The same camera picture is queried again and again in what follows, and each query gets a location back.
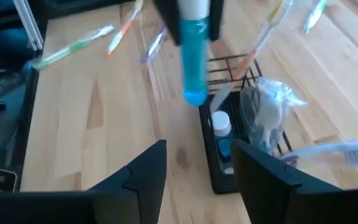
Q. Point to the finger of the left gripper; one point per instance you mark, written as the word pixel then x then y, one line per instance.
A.
pixel 216 18
pixel 169 18

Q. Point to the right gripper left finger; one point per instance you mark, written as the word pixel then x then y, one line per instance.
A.
pixel 120 199

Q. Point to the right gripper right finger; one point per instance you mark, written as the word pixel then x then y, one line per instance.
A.
pixel 275 199

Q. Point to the teal mouthwash bottle white cap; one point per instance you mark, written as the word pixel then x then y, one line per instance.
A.
pixel 194 62
pixel 221 123

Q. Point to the yellow orange toothbrush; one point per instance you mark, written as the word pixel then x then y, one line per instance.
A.
pixel 245 63

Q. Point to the dark blue toothbrush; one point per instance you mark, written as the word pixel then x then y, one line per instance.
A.
pixel 270 115

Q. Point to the green white toothbrush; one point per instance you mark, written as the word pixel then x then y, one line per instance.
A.
pixel 314 17

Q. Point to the silver aluminium bracket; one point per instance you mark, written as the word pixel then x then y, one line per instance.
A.
pixel 28 26

